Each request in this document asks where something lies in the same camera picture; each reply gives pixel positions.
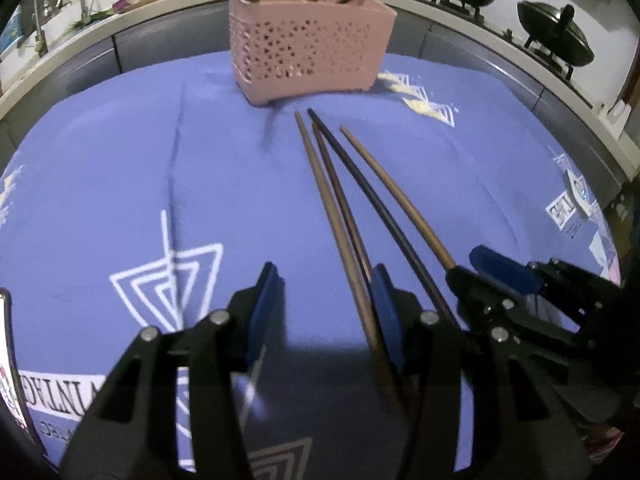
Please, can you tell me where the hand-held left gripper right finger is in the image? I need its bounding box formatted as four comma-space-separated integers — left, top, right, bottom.
370, 264, 593, 480

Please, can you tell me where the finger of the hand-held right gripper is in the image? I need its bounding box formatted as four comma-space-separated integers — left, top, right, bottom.
446, 265, 581, 356
470, 245, 621, 321

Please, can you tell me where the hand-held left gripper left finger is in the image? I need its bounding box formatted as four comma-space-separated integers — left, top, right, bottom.
60, 261, 286, 480

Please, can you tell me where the pink plastic utensil basket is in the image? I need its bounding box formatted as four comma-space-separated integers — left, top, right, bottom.
228, 0, 398, 108

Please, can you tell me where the purple printed tablecloth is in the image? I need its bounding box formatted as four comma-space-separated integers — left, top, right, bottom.
0, 52, 623, 480

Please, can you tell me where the black pot with lid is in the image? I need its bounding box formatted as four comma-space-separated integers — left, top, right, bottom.
516, 1, 597, 68

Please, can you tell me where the gas stove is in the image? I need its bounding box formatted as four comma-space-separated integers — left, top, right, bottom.
400, 0, 607, 111

